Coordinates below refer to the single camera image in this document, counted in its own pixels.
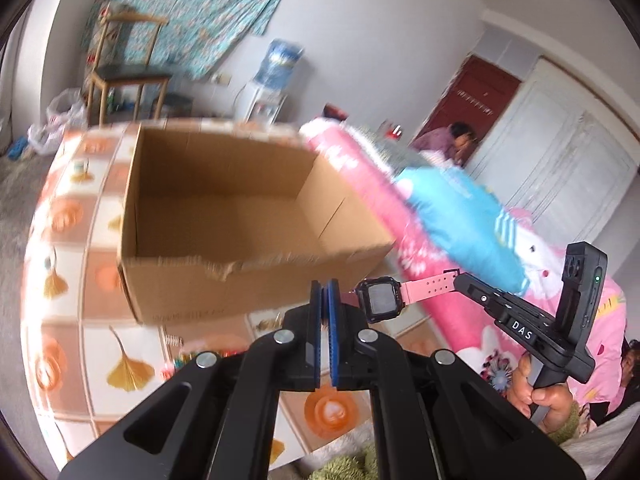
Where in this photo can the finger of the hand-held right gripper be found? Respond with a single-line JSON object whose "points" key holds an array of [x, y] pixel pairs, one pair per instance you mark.
{"points": [[475, 290]]}

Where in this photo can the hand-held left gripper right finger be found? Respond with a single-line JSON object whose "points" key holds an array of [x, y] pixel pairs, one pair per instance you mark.
{"points": [[333, 330]]}

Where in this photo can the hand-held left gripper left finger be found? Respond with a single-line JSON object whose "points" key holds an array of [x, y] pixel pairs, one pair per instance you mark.
{"points": [[317, 330]]}

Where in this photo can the small silver clip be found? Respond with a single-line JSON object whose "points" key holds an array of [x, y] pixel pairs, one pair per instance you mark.
{"points": [[172, 340]]}

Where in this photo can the brown cardboard box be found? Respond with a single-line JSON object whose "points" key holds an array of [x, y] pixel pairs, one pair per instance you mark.
{"points": [[225, 195]]}

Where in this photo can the person's right hand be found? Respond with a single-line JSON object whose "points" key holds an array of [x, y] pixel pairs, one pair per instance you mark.
{"points": [[547, 400]]}

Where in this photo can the pink floral blanket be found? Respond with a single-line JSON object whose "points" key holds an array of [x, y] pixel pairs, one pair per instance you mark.
{"points": [[450, 310]]}

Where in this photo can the blue pillow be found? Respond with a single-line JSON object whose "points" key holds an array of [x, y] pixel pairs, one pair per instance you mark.
{"points": [[460, 220]]}

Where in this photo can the white wardrobe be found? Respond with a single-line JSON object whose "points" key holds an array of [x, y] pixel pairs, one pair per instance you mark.
{"points": [[560, 160]]}

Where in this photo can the grey patterned pillow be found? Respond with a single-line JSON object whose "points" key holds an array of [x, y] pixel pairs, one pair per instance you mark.
{"points": [[385, 147]]}

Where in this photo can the red door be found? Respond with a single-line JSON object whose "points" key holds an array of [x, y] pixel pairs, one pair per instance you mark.
{"points": [[475, 90]]}

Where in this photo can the red bowl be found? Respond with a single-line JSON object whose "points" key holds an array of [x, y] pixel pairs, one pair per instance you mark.
{"points": [[334, 110]]}

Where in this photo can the dark round bin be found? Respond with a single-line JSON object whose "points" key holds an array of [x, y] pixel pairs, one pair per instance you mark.
{"points": [[177, 105]]}

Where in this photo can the blue water bottle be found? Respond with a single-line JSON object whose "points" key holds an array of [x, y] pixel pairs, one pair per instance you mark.
{"points": [[277, 65]]}

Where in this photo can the wooden chair with black seat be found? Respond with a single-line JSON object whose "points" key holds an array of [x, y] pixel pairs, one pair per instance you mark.
{"points": [[127, 72]]}

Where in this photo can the white plastic bag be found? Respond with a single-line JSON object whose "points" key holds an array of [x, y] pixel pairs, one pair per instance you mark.
{"points": [[57, 120]]}

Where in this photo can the wall socket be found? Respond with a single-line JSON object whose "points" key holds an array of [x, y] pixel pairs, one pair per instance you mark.
{"points": [[225, 79]]}

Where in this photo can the floral wall cloth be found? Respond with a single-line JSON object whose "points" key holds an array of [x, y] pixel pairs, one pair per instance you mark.
{"points": [[200, 10]]}

